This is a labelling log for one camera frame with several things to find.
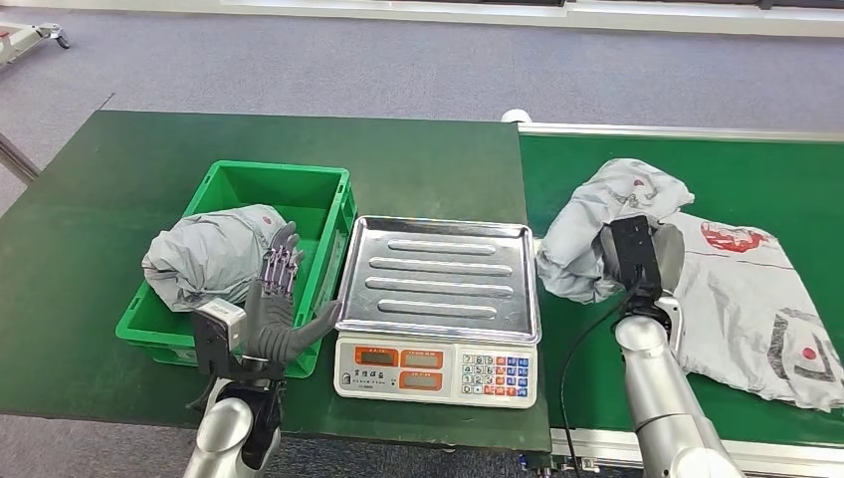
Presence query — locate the steel scale tray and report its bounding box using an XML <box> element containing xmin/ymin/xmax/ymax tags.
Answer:
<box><xmin>334</xmin><ymin>215</ymin><xmax>543</xmax><ymax>346</ymax></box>

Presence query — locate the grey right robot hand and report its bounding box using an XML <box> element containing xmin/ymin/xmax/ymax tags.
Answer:
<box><xmin>598</xmin><ymin>220</ymin><xmax>687</xmax><ymax>295</ymax></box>

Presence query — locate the dark green table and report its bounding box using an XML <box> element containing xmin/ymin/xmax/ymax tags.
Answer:
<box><xmin>0</xmin><ymin>110</ymin><xmax>551</xmax><ymax>453</ymax></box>

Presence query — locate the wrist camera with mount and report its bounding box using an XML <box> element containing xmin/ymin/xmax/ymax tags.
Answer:
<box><xmin>609</xmin><ymin>214</ymin><xmax>666</xmax><ymax>312</ymax></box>
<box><xmin>191</xmin><ymin>298</ymin><xmax>249</xmax><ymax>378</ymax></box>

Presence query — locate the grey metal pole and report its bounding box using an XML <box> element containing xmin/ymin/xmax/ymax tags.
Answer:
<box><xmin>0</xmin><ymin>131</ymin><xmax>41</xmax><ymax>186</ymax></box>

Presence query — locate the green plastic crate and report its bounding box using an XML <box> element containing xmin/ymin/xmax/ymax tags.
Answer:
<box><xmin>114</xmin><ymin>159</ymin><xmax>358</xmax><ymax>380</ymax></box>

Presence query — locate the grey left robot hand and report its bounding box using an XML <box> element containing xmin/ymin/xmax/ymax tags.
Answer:
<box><xmin>242</xmin><ymin>220</ymin><xmax>344</xmax><ymax>368</ymax></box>

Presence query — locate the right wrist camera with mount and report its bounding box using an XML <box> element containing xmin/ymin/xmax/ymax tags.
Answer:
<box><xmin>609</xmin><ymin>214</ymin><xmax>666</xmax><ymax>312</ymax></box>

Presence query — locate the green conveyor belt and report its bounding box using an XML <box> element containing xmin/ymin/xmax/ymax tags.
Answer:
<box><xmin>517</xmin><ymin>121</ymin><xmax>844</xmax><ymax>478</ymax></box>

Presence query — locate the grey mailer package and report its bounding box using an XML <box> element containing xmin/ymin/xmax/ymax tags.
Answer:
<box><xmin>534</xmin><ymin>157</ymin><xmax>697</xmax><ymax>306</ymax></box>
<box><xmin>659</xmin><ymin>210</ymin><xmax>844</xmax><ymax>413</ymax></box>
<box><xmin>141</xmin><ymin>204</ymin><xmax>292</xmax><ymax>313</ymax></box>

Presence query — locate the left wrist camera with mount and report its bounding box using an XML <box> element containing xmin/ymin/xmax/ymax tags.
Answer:
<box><xmin>191</xmin><ymin>298</ymin><xmax>249</xmax><ymax>378</ymax></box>

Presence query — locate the white electronic scale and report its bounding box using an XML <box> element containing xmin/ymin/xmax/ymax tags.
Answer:
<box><xmin>332</xmin><ymin>330</ymin><xmax>538</xmax><ymax>410</ymax></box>

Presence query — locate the white wheeled cart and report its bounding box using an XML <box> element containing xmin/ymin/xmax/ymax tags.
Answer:
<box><xmin>0</xmin><ymin>21</ymin><xmax>71</xmax><ymax>68</ymax></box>

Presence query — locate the flat grey mailer package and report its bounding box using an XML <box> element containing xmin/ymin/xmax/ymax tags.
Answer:
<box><xmin>659</xmin><ymin>210</ymin><xmax>844</xmax><ymax>413</ymax></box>

